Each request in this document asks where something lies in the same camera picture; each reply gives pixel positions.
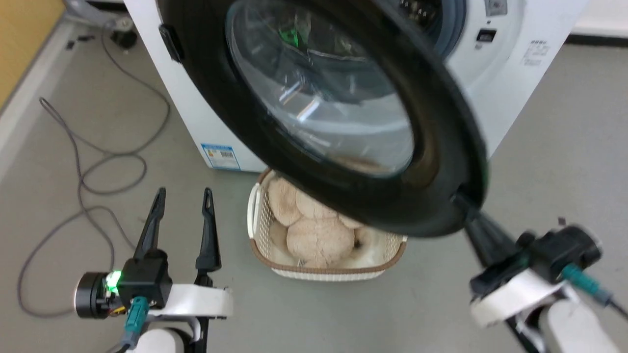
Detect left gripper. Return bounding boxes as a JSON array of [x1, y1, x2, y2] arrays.
[[74, 187, 234, 320]]

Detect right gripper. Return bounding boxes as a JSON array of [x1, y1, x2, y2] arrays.
[[452, 193, 603, 328]]

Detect black round washing machine door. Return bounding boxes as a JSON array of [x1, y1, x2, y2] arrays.
[[156, 0, 489, 239]]

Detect white front-load washing machine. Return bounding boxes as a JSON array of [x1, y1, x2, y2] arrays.
[[123, 0, 589, 173]]

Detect white plastic laundry basket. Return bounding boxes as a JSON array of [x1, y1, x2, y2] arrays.
[[247, 169, 408, 282]]

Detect blue energy label sticker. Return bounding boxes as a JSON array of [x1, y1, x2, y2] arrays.
[[201, 143, 241, 171]]

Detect beige fluffy plush item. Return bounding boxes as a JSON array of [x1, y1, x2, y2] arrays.
[[267, 176, 389, 269]]

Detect printed text sticker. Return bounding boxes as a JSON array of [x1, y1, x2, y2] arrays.
[[521, 39, 553, 67]]

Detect black round floor object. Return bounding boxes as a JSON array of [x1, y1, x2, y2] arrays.
[[110, 29, 138, 50]]

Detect yellow wooden panel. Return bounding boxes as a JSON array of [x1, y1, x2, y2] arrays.
[[0, 0, 66, 109]]

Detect teal plug left gripper cable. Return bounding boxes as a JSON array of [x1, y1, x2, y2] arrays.
[[119, 296, 151, 352]]

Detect teal plug gripper cable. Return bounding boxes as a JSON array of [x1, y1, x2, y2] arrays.
[[561, 264, 628, 319], [119, 296, 151, 352]]

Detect teal plug right gripper cable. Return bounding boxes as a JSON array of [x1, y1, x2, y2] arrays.
[[561, 264, 628, 319]]

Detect grey power cable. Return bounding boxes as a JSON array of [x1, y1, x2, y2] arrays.
[[17, 28, 171, 318]]

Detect grey drain hose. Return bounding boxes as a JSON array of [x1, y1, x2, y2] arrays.
[[63, 0, 134, 31]]

